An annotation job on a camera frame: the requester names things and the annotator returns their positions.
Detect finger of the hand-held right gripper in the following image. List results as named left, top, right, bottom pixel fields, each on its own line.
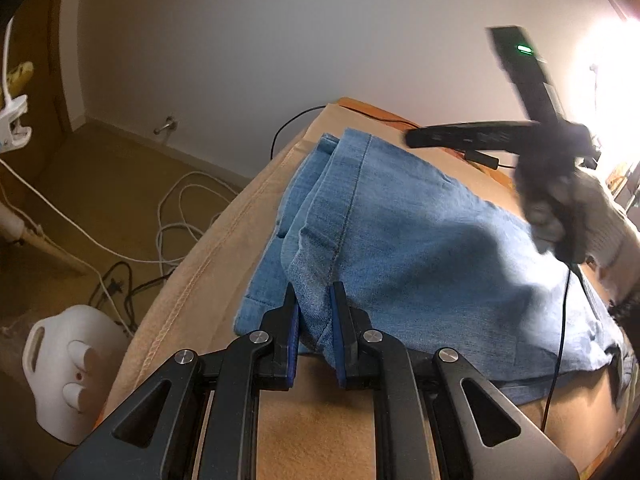
left=404, top=120, right=532, bottom=152

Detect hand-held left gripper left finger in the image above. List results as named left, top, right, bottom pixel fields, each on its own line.
left=52, top=282, right=301, bottom=480

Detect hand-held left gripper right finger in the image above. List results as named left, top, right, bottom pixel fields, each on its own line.
left=331, top=281, right=581, bottom=480

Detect blue denim pants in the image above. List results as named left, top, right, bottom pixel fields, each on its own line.
left=235, top=127, right=636, bottom=406

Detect person's right forearm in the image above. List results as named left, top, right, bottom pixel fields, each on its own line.
left=597, top=240, right=640, bottom=321

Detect person's right hand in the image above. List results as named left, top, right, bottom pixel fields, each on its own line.
left=526, top=167, right=639, bottom=271

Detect tan blanket-covered table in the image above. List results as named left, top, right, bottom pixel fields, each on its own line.
left=92, top=102, right=626, bottom=480

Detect white plastic appliance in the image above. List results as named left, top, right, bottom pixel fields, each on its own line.
left=22, top=305, right=131, bottom=446

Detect white clip desk lamp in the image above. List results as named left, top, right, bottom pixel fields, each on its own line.
left=0, top=15, right=33, bottom=158

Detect wooden door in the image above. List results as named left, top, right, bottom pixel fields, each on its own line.
left=0, top=0, right=87, bottom=136

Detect black inline cable switch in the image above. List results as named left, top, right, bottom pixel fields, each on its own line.
left=464, top=150, right=502, bottom=170

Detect white coiled cable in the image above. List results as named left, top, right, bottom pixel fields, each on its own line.
left=155, top=170, right=243, bottom=281

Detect black floor cable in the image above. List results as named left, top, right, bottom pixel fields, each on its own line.
left=92, top=260, right=171, bottom=336

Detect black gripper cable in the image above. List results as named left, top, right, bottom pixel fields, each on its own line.
left=541, top=260, right=583, bottom=433

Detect white lamp cable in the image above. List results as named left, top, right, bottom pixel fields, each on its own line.
left=0, top=157, right=186, bottom=266

